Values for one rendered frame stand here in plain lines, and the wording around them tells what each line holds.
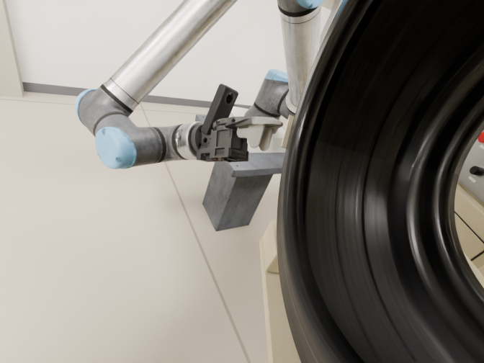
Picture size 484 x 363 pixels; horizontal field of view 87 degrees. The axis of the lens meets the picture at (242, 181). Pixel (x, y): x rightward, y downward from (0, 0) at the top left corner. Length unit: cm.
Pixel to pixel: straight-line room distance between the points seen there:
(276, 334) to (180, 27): 67
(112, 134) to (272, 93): 82
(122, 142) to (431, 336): 62
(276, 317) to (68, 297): 105
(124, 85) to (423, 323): 73
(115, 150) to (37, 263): 100
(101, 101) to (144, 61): 14
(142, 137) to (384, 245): 54
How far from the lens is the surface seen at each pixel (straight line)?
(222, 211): 152
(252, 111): 130
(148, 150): 62
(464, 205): 115
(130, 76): 69
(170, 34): 71
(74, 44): 271
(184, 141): 60
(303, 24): 81
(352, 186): 54
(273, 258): 50
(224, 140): 54
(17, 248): 158
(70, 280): 143
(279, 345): 48
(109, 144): 60
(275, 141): 132
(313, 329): 27
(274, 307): 51
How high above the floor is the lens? 122
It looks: 36 degrees down
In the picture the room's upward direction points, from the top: 22 degrees clockwise
